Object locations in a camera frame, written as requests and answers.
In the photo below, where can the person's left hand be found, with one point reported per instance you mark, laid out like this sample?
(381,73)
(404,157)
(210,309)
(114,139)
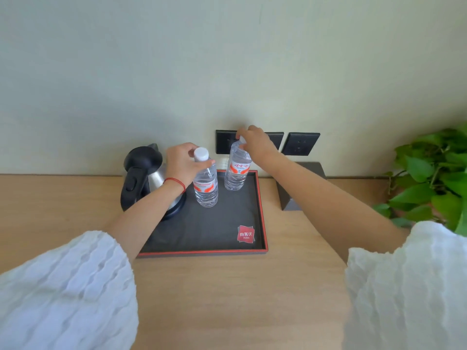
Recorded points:
(178,163)

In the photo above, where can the person's right hand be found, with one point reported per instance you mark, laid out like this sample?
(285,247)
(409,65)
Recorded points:
(257,142)

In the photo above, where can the person's right fingers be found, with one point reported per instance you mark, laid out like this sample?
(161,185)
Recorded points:
(243,134)

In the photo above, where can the person's left thumb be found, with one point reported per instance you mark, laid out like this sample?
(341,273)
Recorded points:
(206,165)

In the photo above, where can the clear water bottle orange label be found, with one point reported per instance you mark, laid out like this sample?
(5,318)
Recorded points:
(205,182)

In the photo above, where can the clear water bottle red label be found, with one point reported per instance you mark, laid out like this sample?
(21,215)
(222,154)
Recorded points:
(237,167)

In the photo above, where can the person's right forearm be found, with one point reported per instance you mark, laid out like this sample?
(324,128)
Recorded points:
(328,204)

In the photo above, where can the person's left forearm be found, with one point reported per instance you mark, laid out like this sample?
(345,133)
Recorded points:
(140,218)

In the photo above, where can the black tray red rim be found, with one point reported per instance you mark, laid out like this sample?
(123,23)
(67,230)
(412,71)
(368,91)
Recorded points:
(215,222)

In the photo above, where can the dark grey tissue box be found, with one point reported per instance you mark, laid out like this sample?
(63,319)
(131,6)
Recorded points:
(288,200)

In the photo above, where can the white textured left sleeve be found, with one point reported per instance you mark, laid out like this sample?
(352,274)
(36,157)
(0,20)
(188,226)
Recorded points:
(62,291)

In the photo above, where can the white textured sleeve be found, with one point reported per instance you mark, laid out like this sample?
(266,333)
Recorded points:
(62,291)
(408,287)

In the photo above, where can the green leafy plant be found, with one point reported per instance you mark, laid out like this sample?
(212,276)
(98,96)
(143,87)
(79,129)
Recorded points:
(434,178)

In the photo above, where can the white textured right sleeve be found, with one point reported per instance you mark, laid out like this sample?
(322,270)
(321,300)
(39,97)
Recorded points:
(408,287)

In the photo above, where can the black wall socket panel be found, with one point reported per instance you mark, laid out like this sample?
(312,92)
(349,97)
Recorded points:
(301,143)
(228,142)

